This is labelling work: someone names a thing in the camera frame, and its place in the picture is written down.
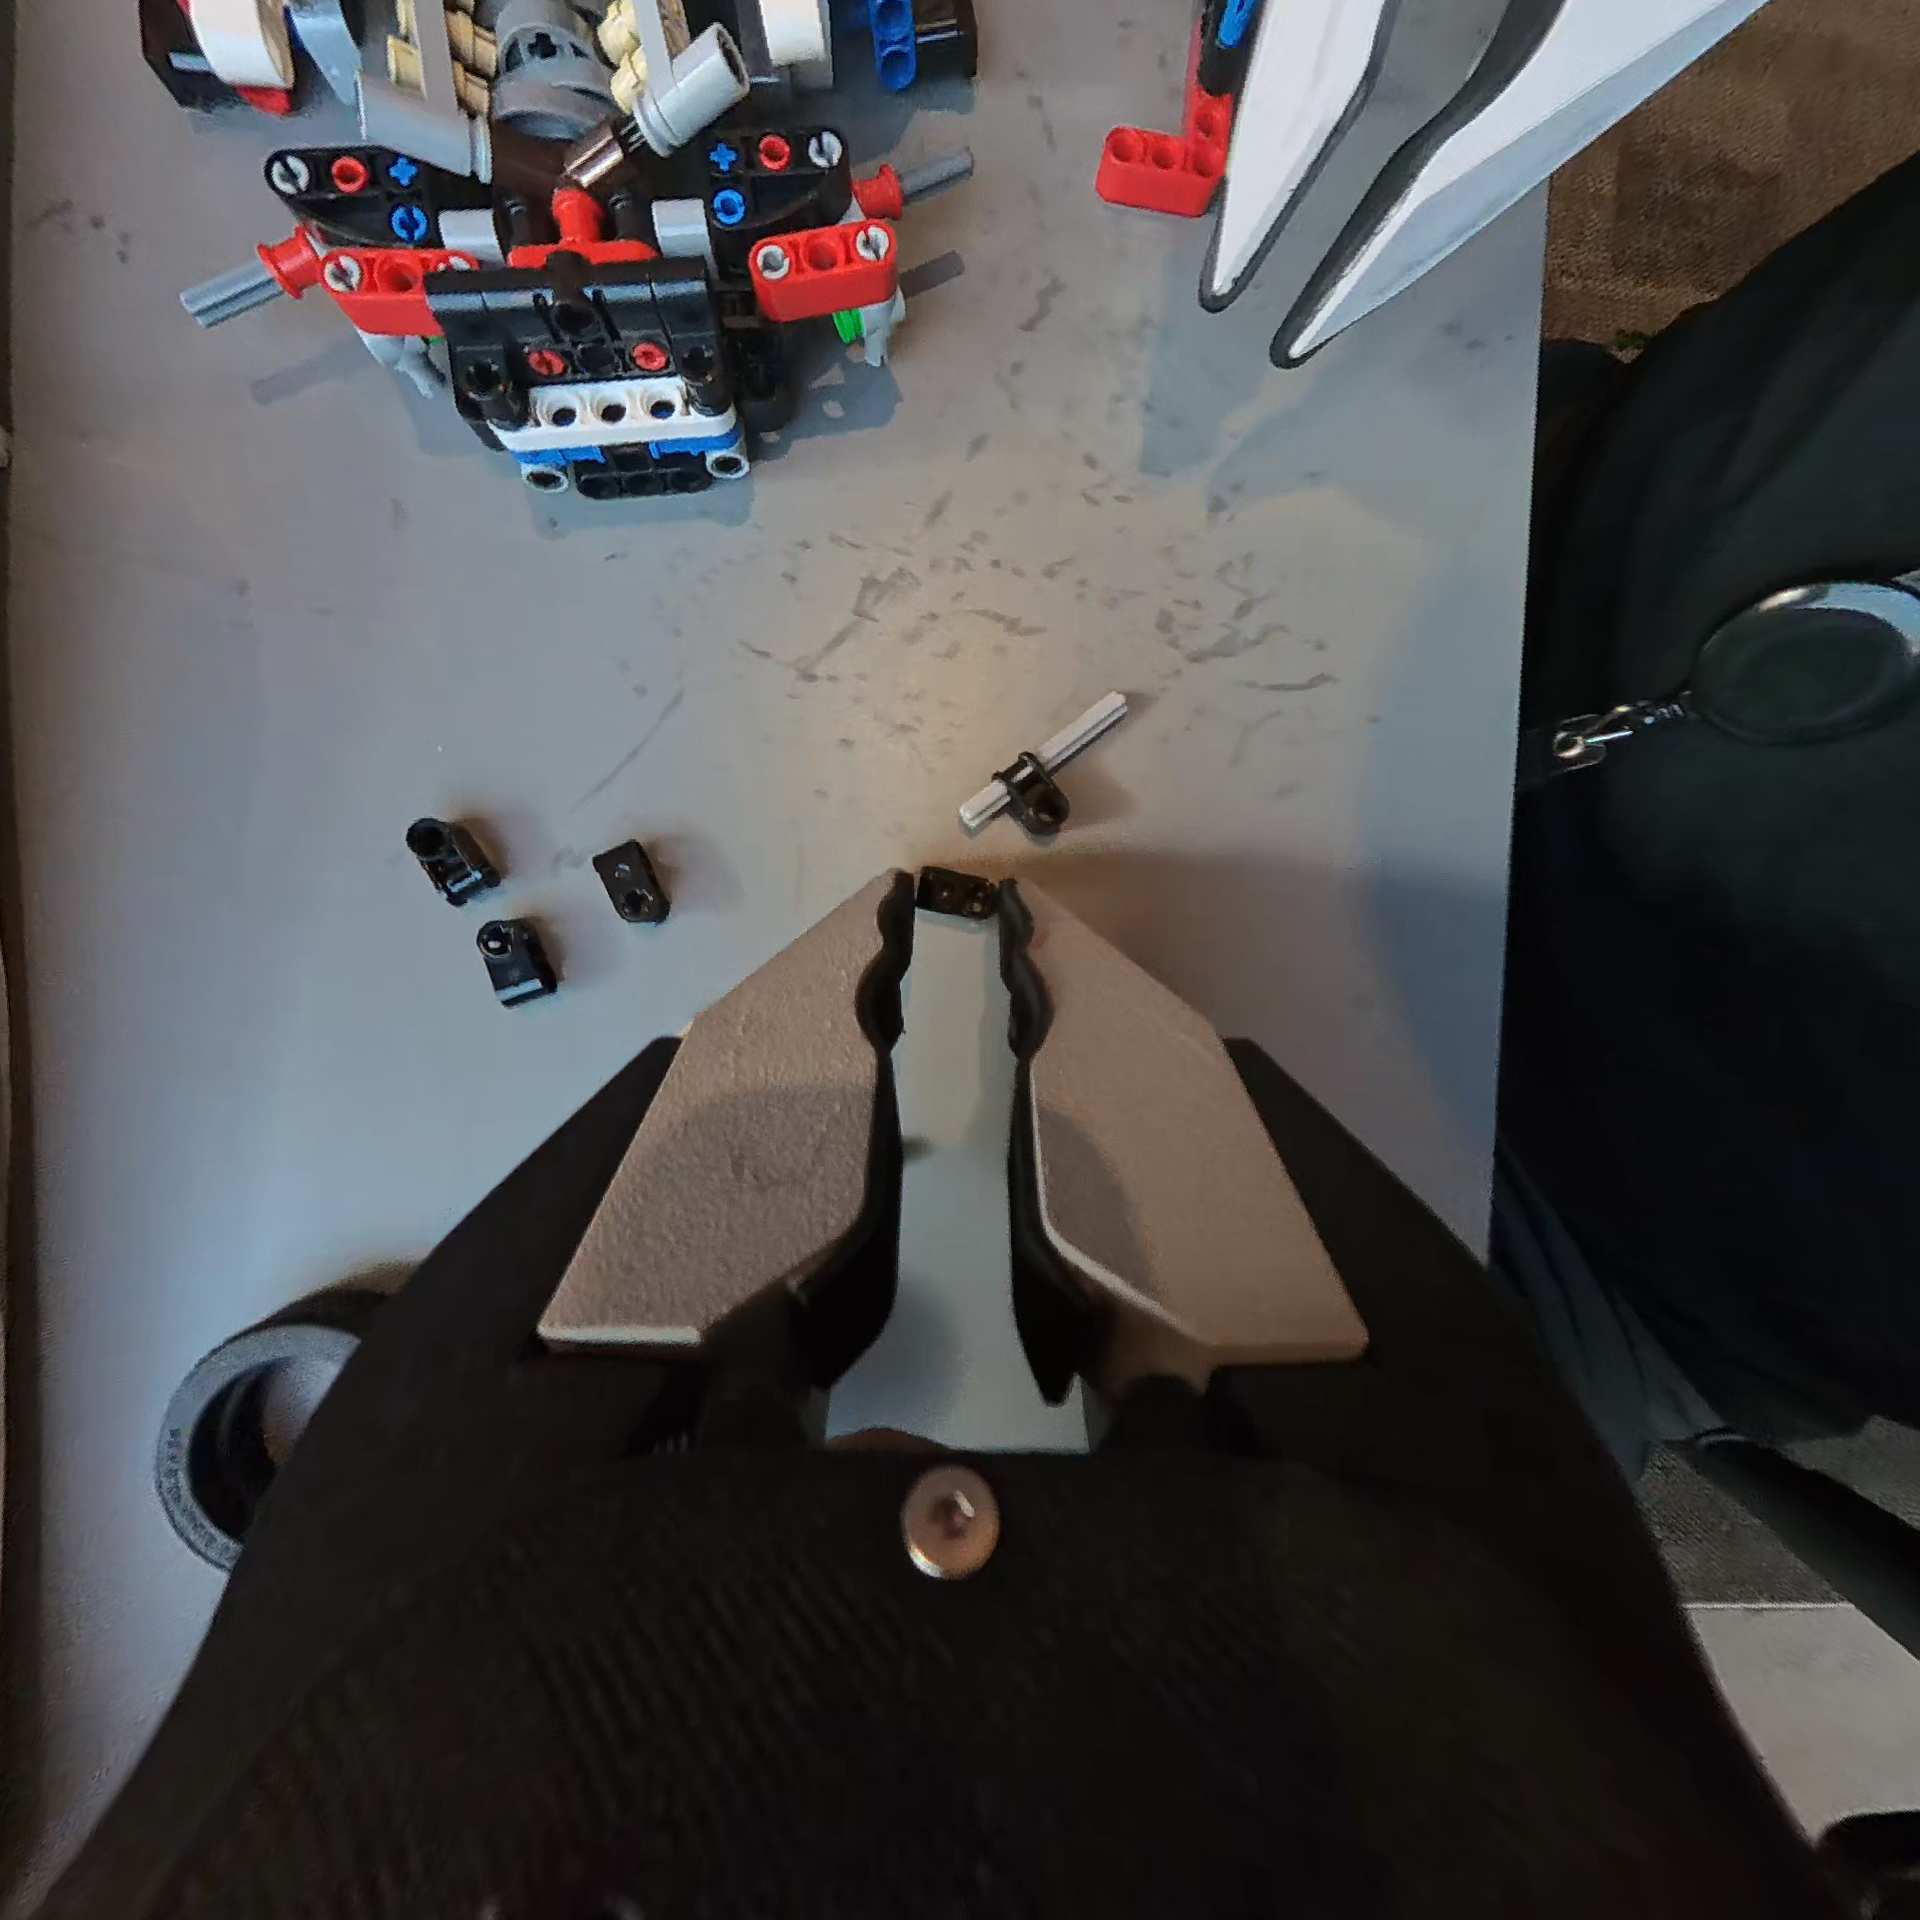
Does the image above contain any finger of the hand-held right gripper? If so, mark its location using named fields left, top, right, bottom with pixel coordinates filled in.
left=1270, top=0, right=1773, bottom=369
left=1197, top=0, right=1489, bottom=312

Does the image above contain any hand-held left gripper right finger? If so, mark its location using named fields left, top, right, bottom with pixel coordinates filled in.
left=997, top=876, right=1371, bottom=1408

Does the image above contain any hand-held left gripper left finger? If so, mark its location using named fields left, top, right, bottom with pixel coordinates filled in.
left=535, top=866, right=920, bottom=1385

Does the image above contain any grey axle with black connectors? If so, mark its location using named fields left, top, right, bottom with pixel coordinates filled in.
left=958, top=689, right=1130, bottom=835

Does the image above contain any toy brick race car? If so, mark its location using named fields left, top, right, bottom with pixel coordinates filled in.
left=139, top=0, right=979, bottom=500

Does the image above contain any black beam with red elbow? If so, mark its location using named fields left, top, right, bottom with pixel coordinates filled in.
left=1096, top=0, right=1255, bottom=222

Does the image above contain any person's black jacket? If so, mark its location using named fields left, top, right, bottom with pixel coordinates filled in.
left=1492, top=150, right=1920, bottom=1441

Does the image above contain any black toy tyre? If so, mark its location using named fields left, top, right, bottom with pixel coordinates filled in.
left=153, top=1272, right=410, bottom=1575

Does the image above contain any black badge reel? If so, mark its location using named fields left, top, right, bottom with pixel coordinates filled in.
left=1549, top=575, right=1920, bottom=769

